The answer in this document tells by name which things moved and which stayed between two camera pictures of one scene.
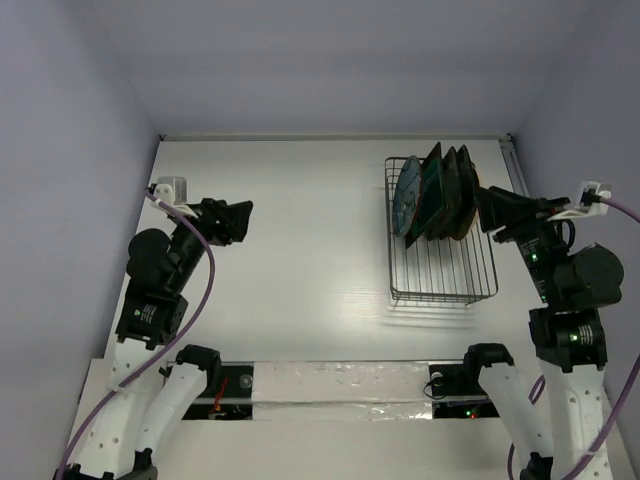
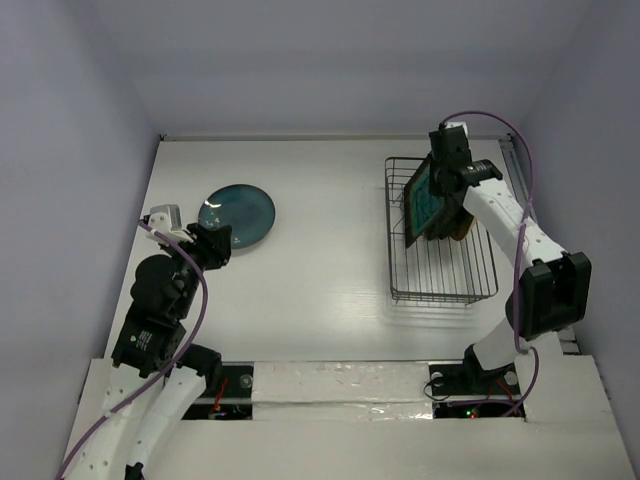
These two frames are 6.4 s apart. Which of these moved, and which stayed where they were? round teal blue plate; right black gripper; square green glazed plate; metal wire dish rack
Moved: right black gripper; round teal blue plate
Stayed: square green glazed plate; metal wire dish rack
